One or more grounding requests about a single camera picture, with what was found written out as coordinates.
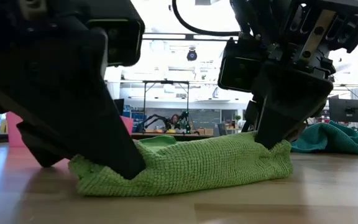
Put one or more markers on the black round ceiling camera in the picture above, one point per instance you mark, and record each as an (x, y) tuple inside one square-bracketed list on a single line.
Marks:
[(192, 55)]

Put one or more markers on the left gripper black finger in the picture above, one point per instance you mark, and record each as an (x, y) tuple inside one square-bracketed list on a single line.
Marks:
[(45, 152), (73, 102)]

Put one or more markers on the distant wooden table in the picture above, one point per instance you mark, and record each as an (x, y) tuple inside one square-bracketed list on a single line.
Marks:
[(172, 135)]

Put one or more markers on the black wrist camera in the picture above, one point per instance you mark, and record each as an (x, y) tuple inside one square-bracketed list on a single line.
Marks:
[(123, 43), (238, 67)]

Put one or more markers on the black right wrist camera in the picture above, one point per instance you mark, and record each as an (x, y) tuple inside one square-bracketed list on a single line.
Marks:
[(238, 67)]

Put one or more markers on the black computer monitor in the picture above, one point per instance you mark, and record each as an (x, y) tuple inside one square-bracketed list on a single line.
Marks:
[(346, 110), (119, 107)]

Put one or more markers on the green microfiber towel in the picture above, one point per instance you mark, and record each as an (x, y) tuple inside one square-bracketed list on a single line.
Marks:
[(197, 165)]

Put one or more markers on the teal microfiber towel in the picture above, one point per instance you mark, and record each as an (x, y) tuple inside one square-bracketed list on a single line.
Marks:
[(331, 138)]

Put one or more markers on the small distant potted plant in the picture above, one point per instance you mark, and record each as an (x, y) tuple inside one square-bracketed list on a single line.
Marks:
[(237, 118)]

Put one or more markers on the person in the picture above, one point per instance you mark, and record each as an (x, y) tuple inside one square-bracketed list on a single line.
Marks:
[(175, 119)]

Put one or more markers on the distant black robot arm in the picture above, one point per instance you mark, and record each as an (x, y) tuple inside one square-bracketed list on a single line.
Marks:
[(154, 121), (186, 123)]

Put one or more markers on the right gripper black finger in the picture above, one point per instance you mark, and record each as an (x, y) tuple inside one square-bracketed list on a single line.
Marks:
[(291, 102), (250, 116)]

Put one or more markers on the pink plastic basket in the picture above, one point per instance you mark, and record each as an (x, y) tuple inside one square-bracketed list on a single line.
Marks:
[(12, 130)]

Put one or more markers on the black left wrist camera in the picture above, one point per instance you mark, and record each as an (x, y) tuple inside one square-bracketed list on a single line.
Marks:
[(123, 43)]

